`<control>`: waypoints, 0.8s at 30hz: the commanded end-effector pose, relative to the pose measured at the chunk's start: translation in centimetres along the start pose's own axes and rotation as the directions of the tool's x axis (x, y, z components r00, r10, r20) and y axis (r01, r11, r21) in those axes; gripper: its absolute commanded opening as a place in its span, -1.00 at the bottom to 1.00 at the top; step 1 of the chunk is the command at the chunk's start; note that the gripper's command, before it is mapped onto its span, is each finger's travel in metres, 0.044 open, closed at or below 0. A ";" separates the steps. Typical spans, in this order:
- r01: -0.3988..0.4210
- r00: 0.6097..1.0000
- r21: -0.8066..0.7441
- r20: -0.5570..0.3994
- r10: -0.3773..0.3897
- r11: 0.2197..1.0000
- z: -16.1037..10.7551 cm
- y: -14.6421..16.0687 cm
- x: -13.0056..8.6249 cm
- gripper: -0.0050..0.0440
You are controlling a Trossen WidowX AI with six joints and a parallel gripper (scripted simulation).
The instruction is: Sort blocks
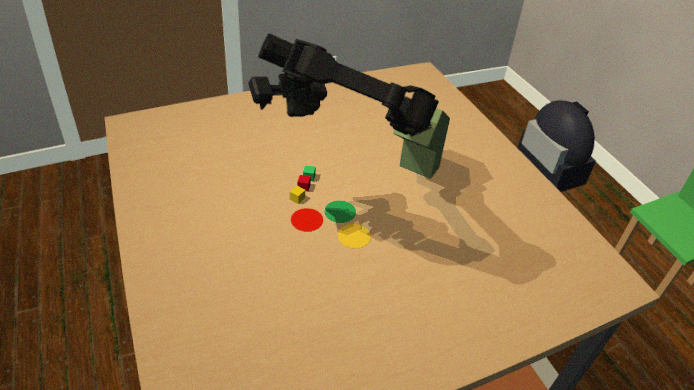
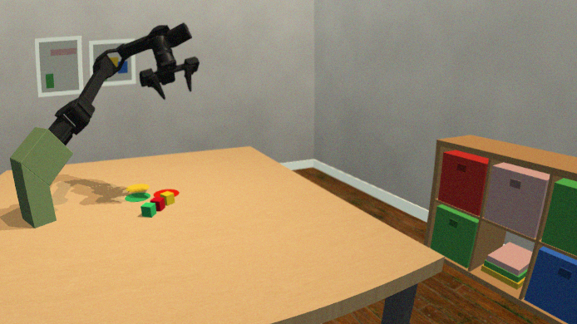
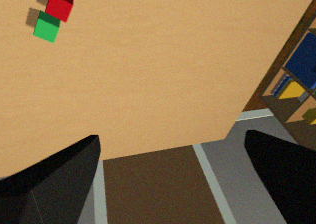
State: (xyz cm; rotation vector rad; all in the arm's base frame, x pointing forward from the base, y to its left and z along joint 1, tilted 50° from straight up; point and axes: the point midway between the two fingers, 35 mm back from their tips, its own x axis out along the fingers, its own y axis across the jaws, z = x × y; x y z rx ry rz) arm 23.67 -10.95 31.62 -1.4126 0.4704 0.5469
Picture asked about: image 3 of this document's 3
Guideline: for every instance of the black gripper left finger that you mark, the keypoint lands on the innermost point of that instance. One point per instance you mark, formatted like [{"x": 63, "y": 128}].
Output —
[{"x": 54, "y": 190}]

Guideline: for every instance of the green cube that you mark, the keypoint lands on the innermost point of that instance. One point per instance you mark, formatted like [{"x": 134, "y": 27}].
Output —
[{"x": 46, "y": 27}]

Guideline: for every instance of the dark red cube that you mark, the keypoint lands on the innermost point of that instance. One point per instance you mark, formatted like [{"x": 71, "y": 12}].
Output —
[{"x": 59, "y": 9}]

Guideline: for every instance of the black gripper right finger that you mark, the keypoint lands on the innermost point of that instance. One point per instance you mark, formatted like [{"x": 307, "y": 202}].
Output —
[{"x": 288, "y": 172}]

